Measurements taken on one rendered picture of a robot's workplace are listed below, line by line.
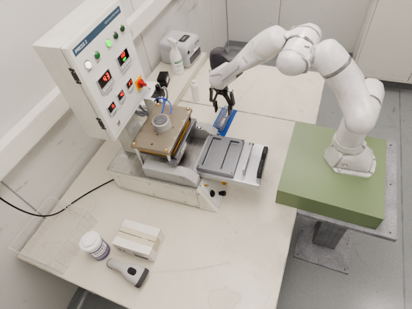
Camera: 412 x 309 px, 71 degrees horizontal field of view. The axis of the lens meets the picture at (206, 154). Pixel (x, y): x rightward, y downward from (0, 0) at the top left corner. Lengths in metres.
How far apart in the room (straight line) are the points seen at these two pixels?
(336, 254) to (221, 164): 1.20
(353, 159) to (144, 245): 0.96
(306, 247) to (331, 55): 1.40
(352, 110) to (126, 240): 1.03
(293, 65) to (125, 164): 0.86
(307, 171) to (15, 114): 1.29
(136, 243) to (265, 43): 0.95
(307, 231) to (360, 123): 1.21
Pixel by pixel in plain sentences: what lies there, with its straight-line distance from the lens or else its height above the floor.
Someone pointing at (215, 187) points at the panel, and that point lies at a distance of 1.37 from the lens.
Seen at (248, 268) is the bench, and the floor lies 0.75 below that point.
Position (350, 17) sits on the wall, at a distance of 3.46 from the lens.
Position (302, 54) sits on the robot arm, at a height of 1.40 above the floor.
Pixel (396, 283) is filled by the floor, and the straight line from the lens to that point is 2.26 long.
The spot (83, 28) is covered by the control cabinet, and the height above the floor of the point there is 1.57.
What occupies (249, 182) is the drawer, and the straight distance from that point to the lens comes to 1.21.
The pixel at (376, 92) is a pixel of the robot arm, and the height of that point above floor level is 1.25.
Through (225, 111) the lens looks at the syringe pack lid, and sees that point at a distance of 1.75.
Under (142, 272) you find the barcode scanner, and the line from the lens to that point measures 1.29.
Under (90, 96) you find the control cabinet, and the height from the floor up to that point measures 1.39.
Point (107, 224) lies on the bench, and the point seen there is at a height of 0.75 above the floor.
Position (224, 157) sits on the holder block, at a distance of 1.26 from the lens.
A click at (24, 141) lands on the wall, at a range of 1.43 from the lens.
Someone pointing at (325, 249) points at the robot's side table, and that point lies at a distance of 2.18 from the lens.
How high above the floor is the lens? 1.98
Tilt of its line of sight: 51 degrees down
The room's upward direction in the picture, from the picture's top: 10 degrees counter-clockwise
